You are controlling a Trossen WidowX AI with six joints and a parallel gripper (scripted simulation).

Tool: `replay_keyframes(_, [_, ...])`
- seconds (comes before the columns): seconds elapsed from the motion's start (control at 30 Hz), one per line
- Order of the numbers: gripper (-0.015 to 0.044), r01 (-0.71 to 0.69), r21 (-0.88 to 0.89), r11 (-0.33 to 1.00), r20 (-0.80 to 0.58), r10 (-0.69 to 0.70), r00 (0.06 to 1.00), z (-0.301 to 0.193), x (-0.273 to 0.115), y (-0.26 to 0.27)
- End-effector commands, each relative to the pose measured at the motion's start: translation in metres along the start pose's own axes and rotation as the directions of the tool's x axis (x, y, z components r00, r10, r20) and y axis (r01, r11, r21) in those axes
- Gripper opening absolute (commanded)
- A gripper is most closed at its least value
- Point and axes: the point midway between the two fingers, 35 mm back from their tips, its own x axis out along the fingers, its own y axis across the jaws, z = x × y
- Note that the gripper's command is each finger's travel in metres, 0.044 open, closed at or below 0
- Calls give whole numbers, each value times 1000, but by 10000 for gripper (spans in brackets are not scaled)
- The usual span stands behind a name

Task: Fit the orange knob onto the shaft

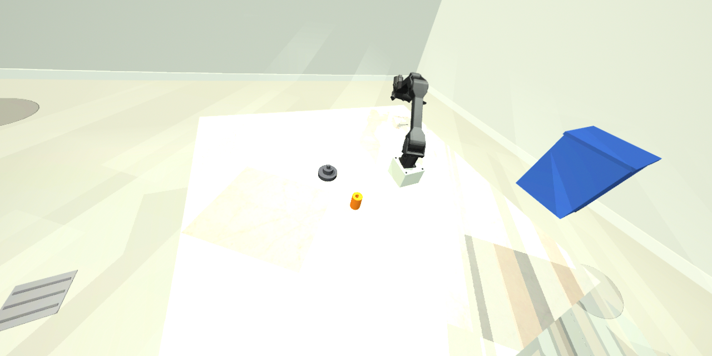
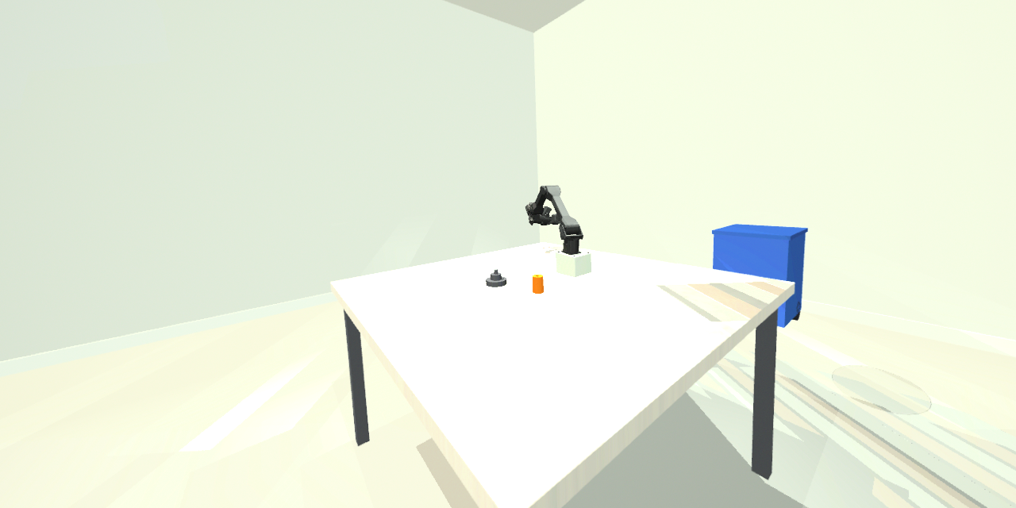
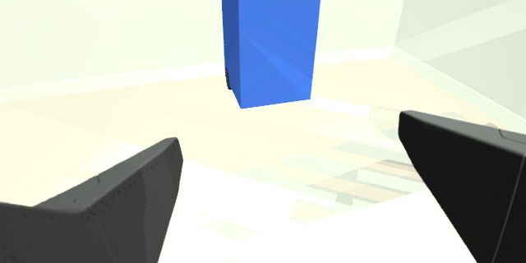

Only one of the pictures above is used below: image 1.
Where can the orange knob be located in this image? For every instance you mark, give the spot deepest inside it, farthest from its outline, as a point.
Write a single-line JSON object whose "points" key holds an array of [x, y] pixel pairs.
{"points": [[356, 200]]}

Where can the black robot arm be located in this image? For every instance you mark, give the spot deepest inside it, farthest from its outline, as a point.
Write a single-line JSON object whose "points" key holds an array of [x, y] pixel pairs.
{"points": [[415, 142]]}

